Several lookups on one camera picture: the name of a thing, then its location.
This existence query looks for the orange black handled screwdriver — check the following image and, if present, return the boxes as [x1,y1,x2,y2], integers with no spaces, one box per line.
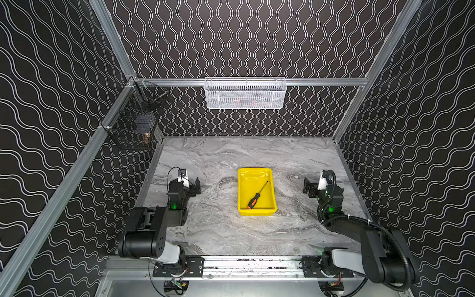
[247,181,268,209]

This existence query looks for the yellow plastic bin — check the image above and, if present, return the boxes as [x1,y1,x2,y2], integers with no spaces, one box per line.
[238,168,277,217]

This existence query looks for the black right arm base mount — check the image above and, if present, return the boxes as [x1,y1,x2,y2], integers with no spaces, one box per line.
[299,256,355,278]

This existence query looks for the black wire wall basket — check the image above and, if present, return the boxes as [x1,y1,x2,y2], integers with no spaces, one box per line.
[106,82,169,152]

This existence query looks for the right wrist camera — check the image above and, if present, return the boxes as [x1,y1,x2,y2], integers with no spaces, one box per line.
[317,170,331,191]

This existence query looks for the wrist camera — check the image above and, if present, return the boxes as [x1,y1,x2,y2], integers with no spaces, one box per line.
[317,170,331,191]
[178,168,189,187]

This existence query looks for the aluminium left side rail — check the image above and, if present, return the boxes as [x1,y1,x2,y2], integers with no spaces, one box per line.
[1,77,135,297]

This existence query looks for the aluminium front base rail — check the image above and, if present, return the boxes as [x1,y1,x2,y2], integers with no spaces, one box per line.
[103,256,355,282]

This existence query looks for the aluminium right corner post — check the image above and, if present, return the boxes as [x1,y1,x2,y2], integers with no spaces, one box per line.
[333,0,422,144]

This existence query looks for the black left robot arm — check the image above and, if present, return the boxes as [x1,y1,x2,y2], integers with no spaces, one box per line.
[118,177,201,265]

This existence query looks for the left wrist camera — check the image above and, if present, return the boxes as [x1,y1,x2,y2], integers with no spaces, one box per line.
[178,168,189,187]

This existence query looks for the clear perforated wall basket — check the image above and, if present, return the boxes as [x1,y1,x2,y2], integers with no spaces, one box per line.
[204,82,287,110]

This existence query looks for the aluminium horizontal back rail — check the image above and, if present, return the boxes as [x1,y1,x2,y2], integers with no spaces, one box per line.
[136,77,368,87]

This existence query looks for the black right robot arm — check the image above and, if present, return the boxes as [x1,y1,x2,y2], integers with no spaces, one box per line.
[303,172,421,292]

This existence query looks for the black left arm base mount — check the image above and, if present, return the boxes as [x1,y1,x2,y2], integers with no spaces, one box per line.
[152,256,205,278]

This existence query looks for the aluminium corner frame post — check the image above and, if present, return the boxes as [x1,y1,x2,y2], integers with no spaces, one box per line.
[90,0,136,78]

